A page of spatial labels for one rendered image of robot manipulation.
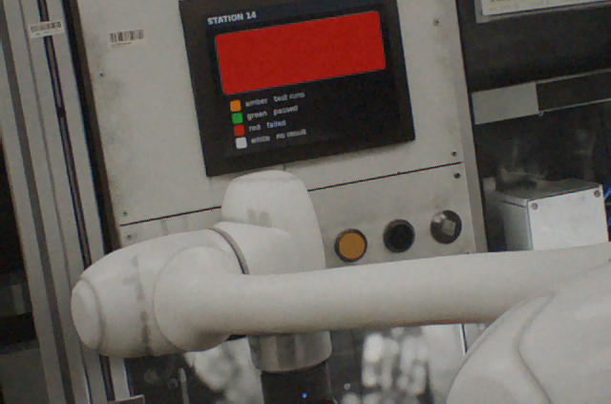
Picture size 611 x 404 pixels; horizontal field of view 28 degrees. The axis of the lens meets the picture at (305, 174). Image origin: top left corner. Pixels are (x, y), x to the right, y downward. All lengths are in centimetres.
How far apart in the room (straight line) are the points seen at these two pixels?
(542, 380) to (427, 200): 77
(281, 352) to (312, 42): 35
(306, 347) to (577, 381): 62
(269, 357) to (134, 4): 41
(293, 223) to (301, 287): 19
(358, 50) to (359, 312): 42
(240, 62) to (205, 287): 33
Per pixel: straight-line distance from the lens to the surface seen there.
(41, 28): 140
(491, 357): 77
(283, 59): 141
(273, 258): 128
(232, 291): 114
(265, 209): 129
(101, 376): 145
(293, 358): 133
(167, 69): 140
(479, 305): 108
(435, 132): 149
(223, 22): 139
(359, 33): 143
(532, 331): 77
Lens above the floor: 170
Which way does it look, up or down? 8 degrees down
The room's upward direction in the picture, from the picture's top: 8 degrees counter-clockwise
